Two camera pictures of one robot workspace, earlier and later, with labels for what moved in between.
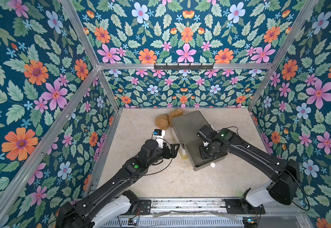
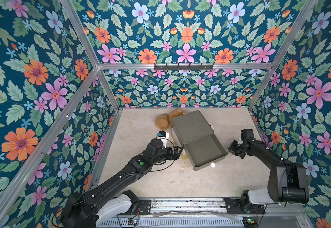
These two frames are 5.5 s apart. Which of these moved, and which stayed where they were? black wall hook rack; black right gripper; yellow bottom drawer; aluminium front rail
Moved: black right gripper
Stayed: aluminium front rail; black wall hook rack; yellow bottom drawer
